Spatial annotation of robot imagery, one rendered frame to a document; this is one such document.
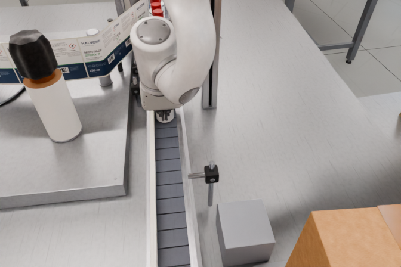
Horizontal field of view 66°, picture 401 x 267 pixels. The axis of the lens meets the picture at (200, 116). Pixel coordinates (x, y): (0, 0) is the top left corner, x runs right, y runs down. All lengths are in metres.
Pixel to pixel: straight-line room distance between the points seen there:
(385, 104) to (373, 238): 0.77
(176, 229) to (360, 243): 0.38
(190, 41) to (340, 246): 0.36
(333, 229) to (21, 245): 0.65
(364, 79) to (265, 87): 1.81
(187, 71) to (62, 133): 0.47
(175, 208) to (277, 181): 0.28
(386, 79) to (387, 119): 1.82
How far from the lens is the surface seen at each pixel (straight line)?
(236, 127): 0.96
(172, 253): 0.68
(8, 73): 1.11
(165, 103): 0.75
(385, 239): 0.49
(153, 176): 0.74
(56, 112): 0.85
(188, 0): 0.52
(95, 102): 1.02
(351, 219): 0.49
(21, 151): 0.95
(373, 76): 2.93
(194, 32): 0.51
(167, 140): 0.85
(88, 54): 1.01
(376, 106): 1.18
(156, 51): 0.56
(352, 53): 2.95
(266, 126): 0.98
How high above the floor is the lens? 1.51
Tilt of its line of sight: 43 degrees down
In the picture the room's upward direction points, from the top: straight up
